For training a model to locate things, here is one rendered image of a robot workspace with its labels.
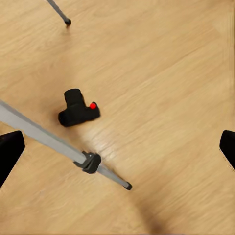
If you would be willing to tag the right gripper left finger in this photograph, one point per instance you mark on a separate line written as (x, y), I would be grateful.
(11, 147)

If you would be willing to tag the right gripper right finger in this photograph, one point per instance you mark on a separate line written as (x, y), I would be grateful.
(227, 146)

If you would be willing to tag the digital camera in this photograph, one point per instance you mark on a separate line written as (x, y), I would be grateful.
(77, 112)

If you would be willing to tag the camera tripod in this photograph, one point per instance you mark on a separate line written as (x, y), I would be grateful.
(88, 161)

